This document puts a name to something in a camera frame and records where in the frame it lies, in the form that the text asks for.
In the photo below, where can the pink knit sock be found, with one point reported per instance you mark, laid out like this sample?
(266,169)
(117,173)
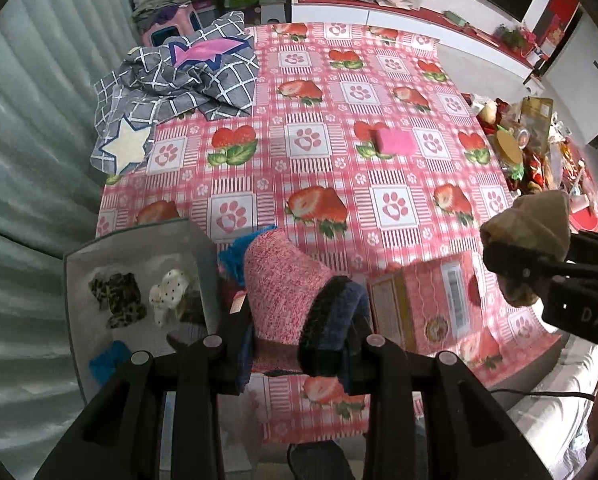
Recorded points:
(284,285)

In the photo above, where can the round wooden lid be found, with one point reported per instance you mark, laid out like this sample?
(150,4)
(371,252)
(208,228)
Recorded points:
(509,147)

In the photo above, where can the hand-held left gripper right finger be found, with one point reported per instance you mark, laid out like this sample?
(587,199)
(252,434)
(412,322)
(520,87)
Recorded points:
(359,375)

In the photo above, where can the pink sponge block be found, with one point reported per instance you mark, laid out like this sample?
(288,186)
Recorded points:
(395,142)

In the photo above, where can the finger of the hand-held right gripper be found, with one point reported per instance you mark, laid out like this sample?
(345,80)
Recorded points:
(524,262)

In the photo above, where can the red round tray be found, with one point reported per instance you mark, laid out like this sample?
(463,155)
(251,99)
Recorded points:
(586,220)

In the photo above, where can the white polka dot scrunchie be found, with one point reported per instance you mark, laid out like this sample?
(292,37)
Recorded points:
(171,285)

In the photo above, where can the leopard print sock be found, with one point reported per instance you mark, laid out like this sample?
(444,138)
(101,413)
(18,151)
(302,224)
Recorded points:
(116,292)

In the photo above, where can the grey storage box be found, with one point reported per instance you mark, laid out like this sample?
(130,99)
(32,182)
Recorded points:
(129,255)

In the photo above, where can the pink carton box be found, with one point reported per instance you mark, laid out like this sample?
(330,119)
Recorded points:
(429,300)

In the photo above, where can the pink strawberry print tablecloth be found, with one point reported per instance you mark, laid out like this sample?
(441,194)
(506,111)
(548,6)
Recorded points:
(329,110)

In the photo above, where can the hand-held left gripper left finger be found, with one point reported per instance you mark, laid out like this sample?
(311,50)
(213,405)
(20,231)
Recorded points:
(244,365)

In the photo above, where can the gold packet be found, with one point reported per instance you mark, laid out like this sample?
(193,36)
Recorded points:
(536,115)

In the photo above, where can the beige sock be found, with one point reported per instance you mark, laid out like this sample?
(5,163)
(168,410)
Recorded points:
(534,220)

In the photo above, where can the white cupboard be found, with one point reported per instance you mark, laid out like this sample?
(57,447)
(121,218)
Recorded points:
(584,75)

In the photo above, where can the grey plaid star cloth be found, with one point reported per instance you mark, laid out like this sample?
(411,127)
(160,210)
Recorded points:
(179,95)

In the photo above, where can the pile of snacks and clutter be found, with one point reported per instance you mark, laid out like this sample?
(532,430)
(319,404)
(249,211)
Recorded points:
(539,175)

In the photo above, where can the pink plastic stool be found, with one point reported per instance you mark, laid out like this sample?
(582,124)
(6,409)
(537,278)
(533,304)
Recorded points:
(156,35)

